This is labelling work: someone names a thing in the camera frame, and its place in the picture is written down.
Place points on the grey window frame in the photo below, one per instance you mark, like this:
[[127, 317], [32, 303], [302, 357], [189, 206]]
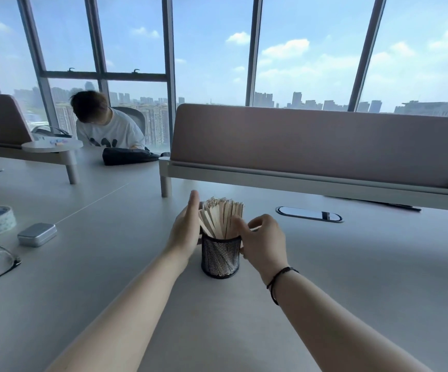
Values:
[[168, 54]]

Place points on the black mesh pen cup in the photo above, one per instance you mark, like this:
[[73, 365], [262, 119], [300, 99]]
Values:
[[221, 257]]

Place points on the grey office chair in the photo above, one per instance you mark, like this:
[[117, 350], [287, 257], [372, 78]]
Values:
[[133, 118]]

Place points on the silver metal tin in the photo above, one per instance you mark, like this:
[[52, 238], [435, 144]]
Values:
[[37, 235]]

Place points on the person's left fingers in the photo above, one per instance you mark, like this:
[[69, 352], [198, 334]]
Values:
[[193, 207]]

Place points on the bundle of wooden sticks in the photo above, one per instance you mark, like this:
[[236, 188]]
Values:
[[222, 216]]

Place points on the large pink desk divider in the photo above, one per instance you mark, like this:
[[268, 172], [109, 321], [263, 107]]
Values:
[[317, 139]]

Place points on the white divider base shelf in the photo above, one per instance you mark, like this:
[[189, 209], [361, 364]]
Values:
[[309, 180]]

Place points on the person's left hand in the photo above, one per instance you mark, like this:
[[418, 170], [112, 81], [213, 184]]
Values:
[[181, 236]]

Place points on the person's right thumb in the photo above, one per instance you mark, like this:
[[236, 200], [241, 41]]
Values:
[[249, 242]]

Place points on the black bag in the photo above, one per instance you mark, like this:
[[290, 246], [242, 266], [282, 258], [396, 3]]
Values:
[[129, 156]]

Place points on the small coloured items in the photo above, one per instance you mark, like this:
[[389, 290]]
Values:
[[58, 142]]

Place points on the person's right forearm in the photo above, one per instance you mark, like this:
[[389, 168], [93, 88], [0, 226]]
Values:
[[332, 329]]

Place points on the person's left forearm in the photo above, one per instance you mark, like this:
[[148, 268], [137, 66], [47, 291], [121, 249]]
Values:
[[131, 317]]

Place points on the person's right hand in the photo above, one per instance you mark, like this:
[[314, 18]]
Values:
[[268, 247]]

